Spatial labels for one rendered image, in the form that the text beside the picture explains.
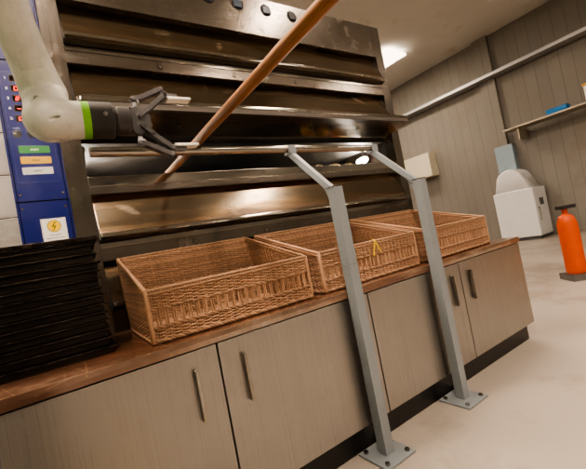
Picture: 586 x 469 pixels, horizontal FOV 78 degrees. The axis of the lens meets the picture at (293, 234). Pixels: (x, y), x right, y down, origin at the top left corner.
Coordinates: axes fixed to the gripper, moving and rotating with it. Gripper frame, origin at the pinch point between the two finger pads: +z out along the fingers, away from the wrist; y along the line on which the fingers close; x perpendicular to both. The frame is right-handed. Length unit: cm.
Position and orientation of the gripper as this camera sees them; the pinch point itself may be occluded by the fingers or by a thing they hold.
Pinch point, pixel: (190, 123)
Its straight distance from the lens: 115.5
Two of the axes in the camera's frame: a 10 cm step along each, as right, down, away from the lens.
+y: 1.9, 9.8, -0.3
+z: 8.3, -1.5, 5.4
